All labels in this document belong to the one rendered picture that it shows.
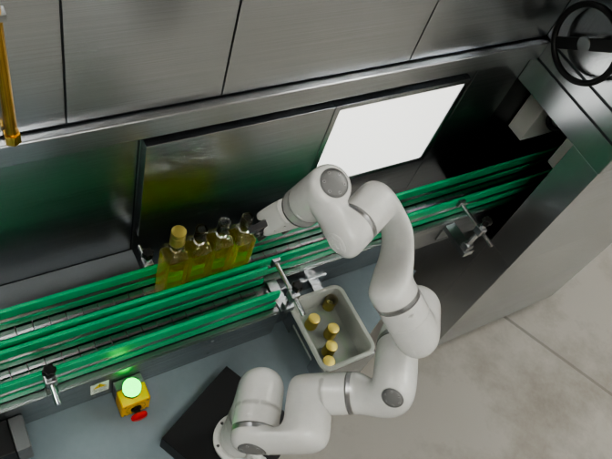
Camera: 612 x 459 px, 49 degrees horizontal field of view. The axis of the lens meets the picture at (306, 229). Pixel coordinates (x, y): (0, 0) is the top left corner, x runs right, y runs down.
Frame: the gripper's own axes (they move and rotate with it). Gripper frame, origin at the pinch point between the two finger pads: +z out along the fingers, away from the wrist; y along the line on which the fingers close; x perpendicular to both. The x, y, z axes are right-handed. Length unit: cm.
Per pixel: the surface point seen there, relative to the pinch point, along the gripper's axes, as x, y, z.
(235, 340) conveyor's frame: 18, -2, 51
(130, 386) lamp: 20, 28, 45
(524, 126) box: -15, -111, 36
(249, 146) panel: -22.8, -9.8, 18.6
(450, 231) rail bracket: 9, -78, 48
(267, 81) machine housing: -31.5, -11.8, 3.4
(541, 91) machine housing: -19, -99, 14
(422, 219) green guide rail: 3, -67, 44
